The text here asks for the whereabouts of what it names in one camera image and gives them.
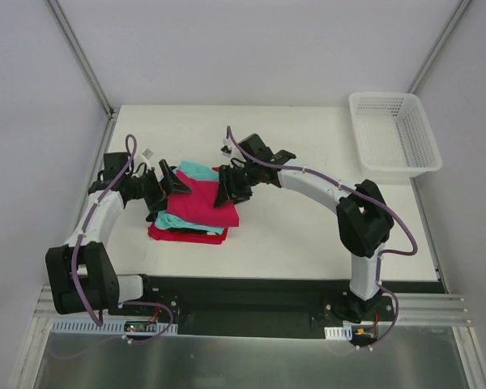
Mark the teal t shirt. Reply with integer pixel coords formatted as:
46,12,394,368
154,160,228,237

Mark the crimson pink t shirt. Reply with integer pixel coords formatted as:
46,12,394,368
168,171,240,228

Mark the red t shirt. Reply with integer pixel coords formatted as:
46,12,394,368
147,223,228,245

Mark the white plastic basket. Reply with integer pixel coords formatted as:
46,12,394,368
348,92,442,183

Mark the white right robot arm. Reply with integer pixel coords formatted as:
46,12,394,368
214,134,394,323

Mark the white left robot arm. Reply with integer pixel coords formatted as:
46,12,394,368
45,152,192,320

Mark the folded dark printed t shirt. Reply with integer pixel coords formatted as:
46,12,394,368
150,194,224,237

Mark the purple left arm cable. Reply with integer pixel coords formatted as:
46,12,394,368
70,135,139,329

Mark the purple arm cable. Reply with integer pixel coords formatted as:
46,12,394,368
70,135,139,329
225,126,420,349

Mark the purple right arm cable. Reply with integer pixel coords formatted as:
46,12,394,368
225,126,420,349

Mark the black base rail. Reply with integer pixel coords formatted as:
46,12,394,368
89,275,406,340

